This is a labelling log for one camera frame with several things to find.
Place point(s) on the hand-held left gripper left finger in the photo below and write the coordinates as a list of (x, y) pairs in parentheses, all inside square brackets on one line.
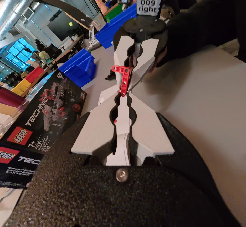
[(96, 131)]

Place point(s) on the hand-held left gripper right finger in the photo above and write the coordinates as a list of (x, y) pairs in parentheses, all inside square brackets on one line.
[(149, 133)]

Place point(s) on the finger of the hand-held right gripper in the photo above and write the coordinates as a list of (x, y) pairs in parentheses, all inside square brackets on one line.
[(148, 58), (122, 48)]

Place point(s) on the red toy beam piece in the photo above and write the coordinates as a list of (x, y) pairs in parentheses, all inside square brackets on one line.
[(124, 79)]

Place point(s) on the grey desk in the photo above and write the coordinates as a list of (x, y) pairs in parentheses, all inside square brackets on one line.
[(192, 100)]

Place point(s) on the person's right hand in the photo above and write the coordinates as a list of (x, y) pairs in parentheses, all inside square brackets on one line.
[(152, 69)]

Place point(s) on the large blue storage bin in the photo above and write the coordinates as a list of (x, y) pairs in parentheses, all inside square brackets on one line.
[(115, 29)]

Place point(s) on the black toy part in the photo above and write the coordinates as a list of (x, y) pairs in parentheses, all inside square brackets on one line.
[(110, 76)]

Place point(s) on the white instruction booklet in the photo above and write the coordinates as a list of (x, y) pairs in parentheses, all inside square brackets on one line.
[(123, 115)]

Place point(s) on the green storage bin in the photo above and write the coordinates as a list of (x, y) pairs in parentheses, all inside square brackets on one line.
[(114, 12)]

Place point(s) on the small blue storage bin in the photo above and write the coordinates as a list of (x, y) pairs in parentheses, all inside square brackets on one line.
[(80, 67)]

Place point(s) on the black toy set box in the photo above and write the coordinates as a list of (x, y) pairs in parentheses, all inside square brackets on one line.
[(48, 111)]

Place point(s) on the black monitor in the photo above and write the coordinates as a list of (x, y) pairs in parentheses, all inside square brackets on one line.
[(61, 25)]

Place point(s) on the red storage bin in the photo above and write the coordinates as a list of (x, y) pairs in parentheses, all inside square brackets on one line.
[(35, 75)]

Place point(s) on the yellow storage bin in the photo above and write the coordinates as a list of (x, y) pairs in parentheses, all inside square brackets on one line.
[(21, 86)]

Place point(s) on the maroon storage bin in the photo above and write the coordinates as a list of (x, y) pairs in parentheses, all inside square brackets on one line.
[(9, 98)]

